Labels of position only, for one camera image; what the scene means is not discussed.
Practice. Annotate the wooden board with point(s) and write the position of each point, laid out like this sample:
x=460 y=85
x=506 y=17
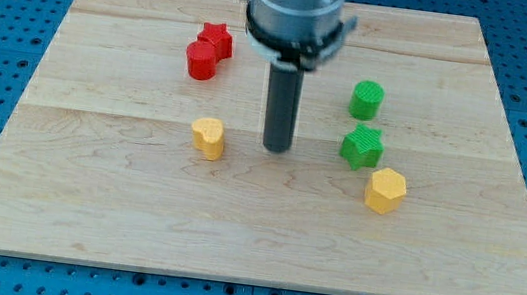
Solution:
x=97 y=165

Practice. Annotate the yellow hexagon block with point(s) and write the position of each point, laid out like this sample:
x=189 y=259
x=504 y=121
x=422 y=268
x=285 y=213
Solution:
x=385 y=191

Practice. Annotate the yellow heart block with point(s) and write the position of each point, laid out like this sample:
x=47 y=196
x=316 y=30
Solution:
x=208 y=137

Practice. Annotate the green star block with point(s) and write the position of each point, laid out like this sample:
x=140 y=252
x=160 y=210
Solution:
x=362 y=147

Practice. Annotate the red circle block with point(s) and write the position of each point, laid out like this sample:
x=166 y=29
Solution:
x=201 y=60

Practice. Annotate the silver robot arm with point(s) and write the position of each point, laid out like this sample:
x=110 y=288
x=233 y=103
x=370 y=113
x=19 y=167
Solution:
x=295 y=37

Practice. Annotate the green circle block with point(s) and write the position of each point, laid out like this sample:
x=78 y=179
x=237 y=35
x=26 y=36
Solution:
x=366 y=99

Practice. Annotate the red star block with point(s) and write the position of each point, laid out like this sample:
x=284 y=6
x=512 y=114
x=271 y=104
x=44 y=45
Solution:
x=218 y=36

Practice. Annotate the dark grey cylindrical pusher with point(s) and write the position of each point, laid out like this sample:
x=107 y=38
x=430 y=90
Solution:
x=284 y=91

